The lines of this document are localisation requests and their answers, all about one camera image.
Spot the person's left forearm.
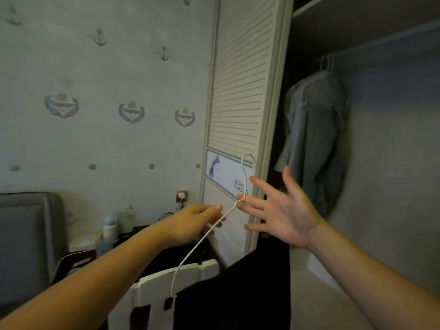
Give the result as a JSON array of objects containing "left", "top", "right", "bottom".
[{"left": 0, "top": 220, "right": 172, "bottom": 330}]

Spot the person's right forearm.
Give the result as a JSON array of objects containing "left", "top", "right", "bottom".
[{"left": 307, "top": 220, "right": 440, "bottom": 330}]

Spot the grey padded headboard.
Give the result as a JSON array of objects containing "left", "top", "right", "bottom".
[{"left": 0, "top": 192, "right": 68, "bottom": 321}]

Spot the grey hanging shirt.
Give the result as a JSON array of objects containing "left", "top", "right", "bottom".
[{"left": 274, "top": 70, "right": 348, "bottom": 217}]

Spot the person's right hand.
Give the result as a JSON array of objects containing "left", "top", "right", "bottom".
[{"left": 236, "top": 166, "right": 327, "bottom": 250}]

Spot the black garment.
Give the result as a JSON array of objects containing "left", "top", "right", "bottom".
[{"left": 171, "top": 235, "right": 292, "bottom": 330}]

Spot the white wire clothes hanger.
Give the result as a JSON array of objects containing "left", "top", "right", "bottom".
[{"left": 170, "top": 153, "right": 257, "bottom": 299}]

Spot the clear bottle with blue cap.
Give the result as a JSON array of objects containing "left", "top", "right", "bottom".
[{"left": 96, "top": 216, "right": 118, "bottom": 259}]

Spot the wardrobe shelf board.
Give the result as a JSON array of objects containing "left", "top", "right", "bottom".
[{"left": 292, "top": 0, "right": 331, "bottom": 18}]

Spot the white louvered wardrobe door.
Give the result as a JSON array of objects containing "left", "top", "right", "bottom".
[{"left": 199, "top": 0, "right": 295, "bottom": 269}]

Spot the person's left hand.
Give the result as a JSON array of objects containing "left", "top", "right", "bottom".
[{"left": 162, "top": 203, "right": 226, "bottom": 248}]

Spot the wardrobe clothes rail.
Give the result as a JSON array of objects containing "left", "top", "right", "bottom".
[{"left": 323, "top": 20, "right": 440, "bottom": 63}]

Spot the white wooden chair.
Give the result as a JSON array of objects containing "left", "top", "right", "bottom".
[{"left": 107, "top": 259, "right": 220, "bottom": 330}]

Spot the dark bedside table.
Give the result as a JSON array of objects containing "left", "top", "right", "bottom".
[{"left": 51, "top": 221, "right": 212, "bottom": 286}]

